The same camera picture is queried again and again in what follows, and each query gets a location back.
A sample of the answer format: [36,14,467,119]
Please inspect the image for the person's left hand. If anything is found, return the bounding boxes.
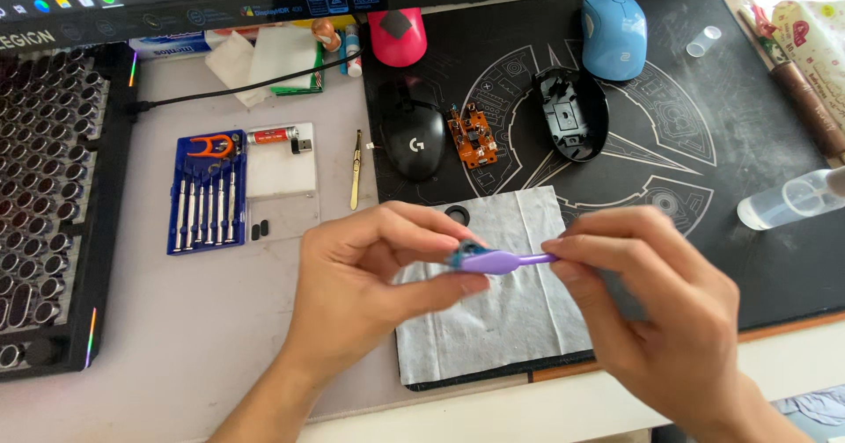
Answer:
[289,201,491,382]

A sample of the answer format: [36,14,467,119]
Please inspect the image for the pink computer mouse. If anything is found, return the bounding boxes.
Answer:
[366,7,429,68]

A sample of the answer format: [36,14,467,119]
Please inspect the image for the white cleaning wipe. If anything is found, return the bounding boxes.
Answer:
[395,186,595,386]

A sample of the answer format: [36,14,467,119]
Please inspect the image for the clear plastic bottle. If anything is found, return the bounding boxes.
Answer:
[736,165,845,231]

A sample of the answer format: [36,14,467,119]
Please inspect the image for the small dark mouse part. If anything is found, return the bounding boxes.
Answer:
[454,239,487,264]

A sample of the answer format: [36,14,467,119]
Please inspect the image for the blue screwdriver case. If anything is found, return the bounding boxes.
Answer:
[165,129,249,256]

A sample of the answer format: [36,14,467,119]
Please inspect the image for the black mouse shell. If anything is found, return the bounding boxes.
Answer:
[533,66,610,163]
[377,85,447,182]

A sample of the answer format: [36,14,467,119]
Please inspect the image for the black cable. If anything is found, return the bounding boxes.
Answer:
[128,46,368,116]

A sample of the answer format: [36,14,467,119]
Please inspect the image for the black printed desk mat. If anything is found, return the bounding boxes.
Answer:
[361,0,845,392]

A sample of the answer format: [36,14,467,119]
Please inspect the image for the small brown toy figure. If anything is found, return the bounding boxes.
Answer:
[309,17,343,53]

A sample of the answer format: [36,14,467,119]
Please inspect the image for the black keyboard without keycaps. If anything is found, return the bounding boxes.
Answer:
[0,43,140,382]

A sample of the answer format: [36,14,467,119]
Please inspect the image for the blue white mint box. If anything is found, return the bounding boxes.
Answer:
[128,30,213,59]

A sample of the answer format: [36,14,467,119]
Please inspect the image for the clear plastic case lid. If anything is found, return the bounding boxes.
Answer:
[243,122,322,243]

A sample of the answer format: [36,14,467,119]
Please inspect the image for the purple toothbrush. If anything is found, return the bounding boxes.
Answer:
[449,244,561,276]

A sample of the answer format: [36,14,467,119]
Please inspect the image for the red battery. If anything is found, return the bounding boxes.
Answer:
[246,126,300,146]

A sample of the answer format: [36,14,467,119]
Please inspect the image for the grey desk mat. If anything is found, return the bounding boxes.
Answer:
[0,52,530,443]

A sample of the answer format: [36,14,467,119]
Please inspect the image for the grey blue fabric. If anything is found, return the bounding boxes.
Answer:
[771,384,845,443]

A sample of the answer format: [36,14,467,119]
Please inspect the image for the row of small screwdrivers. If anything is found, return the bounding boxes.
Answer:
[173,159,239,249]

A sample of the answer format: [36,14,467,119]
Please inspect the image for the cream patterned pouch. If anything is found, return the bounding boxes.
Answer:
[770,0,845,131]

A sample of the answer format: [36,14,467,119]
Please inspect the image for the brown tube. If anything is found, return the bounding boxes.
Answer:
[768,60,845,161]

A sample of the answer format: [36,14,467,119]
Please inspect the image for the green packet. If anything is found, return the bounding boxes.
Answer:
[270,40,326,96]

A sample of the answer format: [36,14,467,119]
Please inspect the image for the orange keycap puller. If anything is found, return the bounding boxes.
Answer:
[187,134,236,161]

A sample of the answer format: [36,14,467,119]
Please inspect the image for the white glue stick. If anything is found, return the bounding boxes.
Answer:
[344,23,364,78]

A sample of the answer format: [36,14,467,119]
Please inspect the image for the clear plastic cap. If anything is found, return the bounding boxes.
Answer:
[686,25,723,59]

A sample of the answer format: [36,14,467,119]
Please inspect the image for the black mouse top shell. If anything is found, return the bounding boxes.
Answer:
[377,85,447,182]

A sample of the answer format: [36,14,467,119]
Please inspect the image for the person's right hand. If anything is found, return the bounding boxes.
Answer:
[548,205,742,425]

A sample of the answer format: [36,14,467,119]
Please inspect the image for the crumpled white tissue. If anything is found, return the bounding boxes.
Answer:
[204,30,260,109]

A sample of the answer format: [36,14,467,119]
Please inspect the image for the folded white paper towel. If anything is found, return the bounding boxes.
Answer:
[247,25,322,92]

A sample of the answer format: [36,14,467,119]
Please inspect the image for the black mouse bottom shell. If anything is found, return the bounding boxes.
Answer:
[533,66,610,163]

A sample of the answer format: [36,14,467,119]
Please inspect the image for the orange mouse circuit board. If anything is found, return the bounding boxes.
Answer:
[446,103,499,169]

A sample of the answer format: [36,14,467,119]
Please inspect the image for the blue computer mouse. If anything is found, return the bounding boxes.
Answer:
[580,0,649,83]

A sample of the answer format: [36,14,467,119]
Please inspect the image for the gold tweezers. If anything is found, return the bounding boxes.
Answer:
[349,129,364,212]

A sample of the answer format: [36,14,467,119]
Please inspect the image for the red patterned wrapper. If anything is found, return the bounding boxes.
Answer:
[716,0,781,43]

